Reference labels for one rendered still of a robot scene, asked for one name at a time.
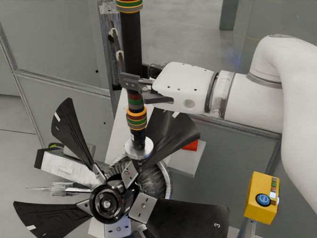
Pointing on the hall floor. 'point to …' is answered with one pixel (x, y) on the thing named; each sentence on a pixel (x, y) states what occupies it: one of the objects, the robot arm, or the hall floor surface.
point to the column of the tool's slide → (115, 95)
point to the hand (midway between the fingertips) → (135, 75)
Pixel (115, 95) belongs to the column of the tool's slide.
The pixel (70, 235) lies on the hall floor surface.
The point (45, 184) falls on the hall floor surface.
